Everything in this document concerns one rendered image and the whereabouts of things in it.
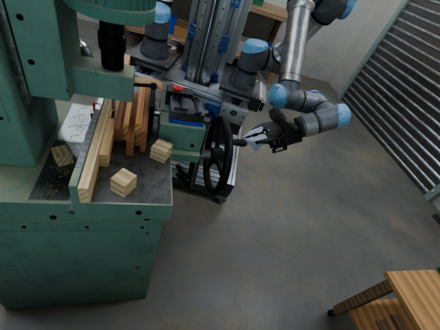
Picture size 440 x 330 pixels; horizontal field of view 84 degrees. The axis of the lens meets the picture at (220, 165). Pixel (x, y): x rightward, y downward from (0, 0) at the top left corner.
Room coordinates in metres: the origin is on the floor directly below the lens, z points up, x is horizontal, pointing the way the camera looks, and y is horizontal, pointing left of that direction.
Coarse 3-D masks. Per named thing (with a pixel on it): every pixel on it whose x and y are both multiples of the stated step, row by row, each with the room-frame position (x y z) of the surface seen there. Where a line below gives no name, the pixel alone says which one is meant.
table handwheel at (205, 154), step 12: (216, 120) 0.74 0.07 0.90; (228, 120) 0.69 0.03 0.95; (228, 132) 0.63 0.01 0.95; (216, 144) 0.69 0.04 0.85; (228, 144) 0.60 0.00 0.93; (204, 156) 0.63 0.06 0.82; (216, 156) 0.64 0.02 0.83; (228, 156) 0.57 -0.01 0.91; (204, 168) 0.70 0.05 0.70; (228, 168) 0.55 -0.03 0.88; (204, 180) 0.65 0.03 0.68; (216, 192) 0.54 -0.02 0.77
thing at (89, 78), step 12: (84, 60) 0.51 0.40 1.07; (96, 60) 0.53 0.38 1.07; (72, 72) 0.46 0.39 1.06; (84, 72) 0.47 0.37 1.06; (96, 72) 0.48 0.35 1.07; (108, 72) 0.50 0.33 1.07; (120, 72) 0.52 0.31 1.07; (132, 72) 0.54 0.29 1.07; (84, 84) 0.47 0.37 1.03; (96, 84) 0.48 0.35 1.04; (108, 84) 0.49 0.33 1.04; (120, 84) 0.51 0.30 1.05; (132, 84) 0.52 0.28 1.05; (96, 96) 0.48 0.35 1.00; (108, 96) 0.49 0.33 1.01; (120, 96) 0.51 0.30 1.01; (132, 96) 0.52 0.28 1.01
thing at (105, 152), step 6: (126, 54) 0.88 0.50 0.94; (126, 60) 0.84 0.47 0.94; (114, 114) 0.56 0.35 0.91; (108, 120) 0.48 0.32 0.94; (114, 120) 0.49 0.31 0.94; (108, 126) 0.46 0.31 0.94; (108, 132) 0.44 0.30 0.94; (108, 138) 0.42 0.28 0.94; (102, 144) 0.40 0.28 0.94; (108, 144) 0.40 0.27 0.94; (102, 150) 0.38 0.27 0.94; (108, 150) 0.39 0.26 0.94; (102, 156) 0.37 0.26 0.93; (108, 156) 0.38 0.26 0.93; (102, 162) 0.37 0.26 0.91; (108, 162) 0.37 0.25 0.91
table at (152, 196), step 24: (120, 144) 0.46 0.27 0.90; (120, 168) 0.38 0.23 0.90; (144, 168) 0.41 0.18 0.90; (168, 168) 0.44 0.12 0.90; (96, 192) 0.29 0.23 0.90; (144, 192) 0.34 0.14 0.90; (168, 192) 0.37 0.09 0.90; (96, 216) 0.27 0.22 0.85; (120, 216) 0.29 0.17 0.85; (144, 216) 0.31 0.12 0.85; (168, 216) 0.33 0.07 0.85
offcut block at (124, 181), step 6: (120, 174) 0.33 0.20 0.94; (126, 174) 0.34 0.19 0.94; (132, 174) 0.35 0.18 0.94; (114, 180) 0.31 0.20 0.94; (120, 180) 0.32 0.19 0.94; (126, 180) 0.32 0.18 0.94; (132, 180) 0.33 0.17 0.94; (114, 186) 0.31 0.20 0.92; (120, 186) 0.31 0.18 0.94; (126, 186) 0.31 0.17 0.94; (132, 186) 0.33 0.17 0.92; (120, 192) 0.31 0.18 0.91; (126, 192) 0.31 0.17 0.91
